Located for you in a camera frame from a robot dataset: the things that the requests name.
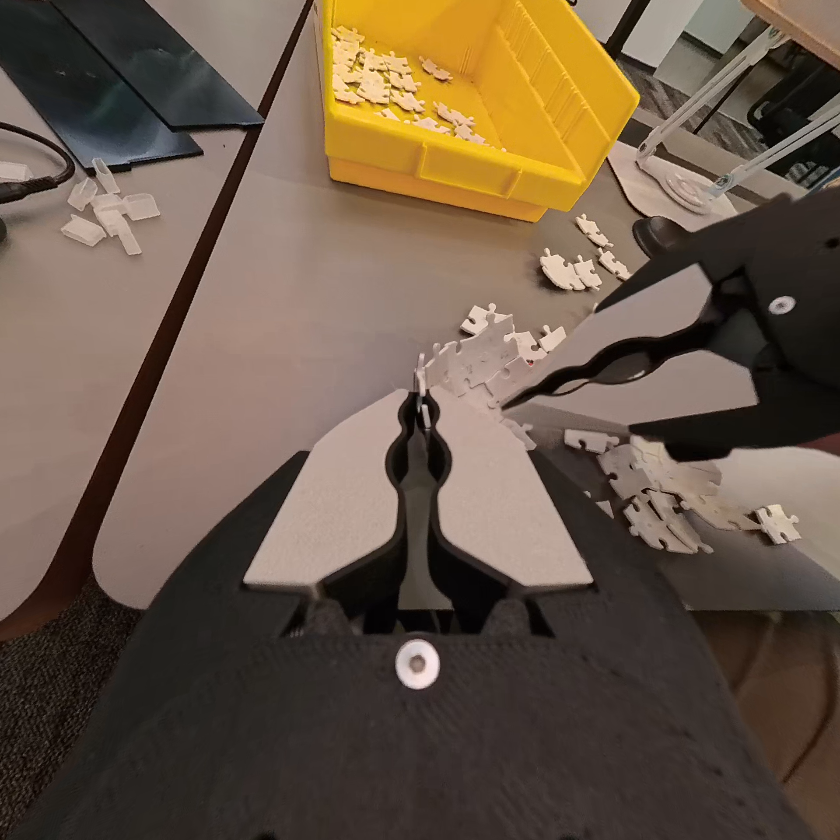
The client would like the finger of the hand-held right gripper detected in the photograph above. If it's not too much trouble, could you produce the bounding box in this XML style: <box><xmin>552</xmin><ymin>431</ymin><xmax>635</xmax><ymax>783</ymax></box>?
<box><xmin>507</xmin><ymin>336</ymin><xmax>763</xmax><ymax>431</ymax></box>
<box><xmin>505</xmin><ymin>266</ymin><xmax>724</xmax><ymax>410</ymax></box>

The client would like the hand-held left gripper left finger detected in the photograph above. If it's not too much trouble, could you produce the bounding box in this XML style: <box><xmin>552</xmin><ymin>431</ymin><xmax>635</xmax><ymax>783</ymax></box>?
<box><xmin>243</xmin><ymin>387</ymin><xmax>417</xmax><ymax>595</ymax></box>

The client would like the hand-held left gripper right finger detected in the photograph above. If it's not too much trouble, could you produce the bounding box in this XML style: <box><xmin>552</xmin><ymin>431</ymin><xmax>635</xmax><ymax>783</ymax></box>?
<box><xmin>420</xmin><ymin>387</ymin><xmax>595</xmax><ymax>595</ymax></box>

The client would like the curved assembled puzzle sheet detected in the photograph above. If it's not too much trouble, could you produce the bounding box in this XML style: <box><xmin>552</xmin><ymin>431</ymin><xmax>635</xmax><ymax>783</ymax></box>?
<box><xmin>415</xmin><ymin>314</ymin><xmax>551</xmax><ymax>452</ymax></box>

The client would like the curved joined puzzle section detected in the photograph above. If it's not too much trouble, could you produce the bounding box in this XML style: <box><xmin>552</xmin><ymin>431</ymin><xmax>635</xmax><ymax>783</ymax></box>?
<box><xmin>539</xmin><ymin>248</ymin><xmax>586</xmax><ymax>291</ymax></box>

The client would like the black round stand base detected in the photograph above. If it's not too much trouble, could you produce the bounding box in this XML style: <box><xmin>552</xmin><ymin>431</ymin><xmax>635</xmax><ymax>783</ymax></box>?
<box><xmin>632</xmin><ymin>217</ymin><xmax>697</xmax><ymax>257</ymax></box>

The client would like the black office chair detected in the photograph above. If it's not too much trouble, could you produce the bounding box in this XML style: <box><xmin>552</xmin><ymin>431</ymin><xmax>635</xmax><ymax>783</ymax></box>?
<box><xmin>748</xmin><ymin>49</ymin><xmax>840</xmax><ymax>188</ymax></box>

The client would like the yellow plastic bin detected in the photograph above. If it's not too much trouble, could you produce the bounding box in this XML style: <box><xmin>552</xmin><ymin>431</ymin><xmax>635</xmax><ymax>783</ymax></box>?
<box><xmin>314</xmin><ymin>0</ymin><xmax>641</xmax><ymax>223</ymax></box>

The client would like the light wooden table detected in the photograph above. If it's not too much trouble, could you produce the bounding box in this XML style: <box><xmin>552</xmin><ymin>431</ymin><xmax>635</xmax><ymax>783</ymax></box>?
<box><xmin>742</xmin><ymin>0</ymin><xmax>840</xmax><ymax>51</ymax></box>

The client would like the pile of clear plastic caps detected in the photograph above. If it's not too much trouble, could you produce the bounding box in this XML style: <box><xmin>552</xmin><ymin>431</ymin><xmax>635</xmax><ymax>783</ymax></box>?
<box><xmin>60</xmin><ymin>157</ymin><xmax>162</xmax><ymax>257</ymax></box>

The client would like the black cable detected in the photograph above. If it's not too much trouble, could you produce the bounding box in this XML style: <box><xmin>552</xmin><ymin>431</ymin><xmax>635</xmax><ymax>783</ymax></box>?
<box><xmin>0</xmin><ymin>121</ymin><xmax>77</xmax><ymax>206</ymax></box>

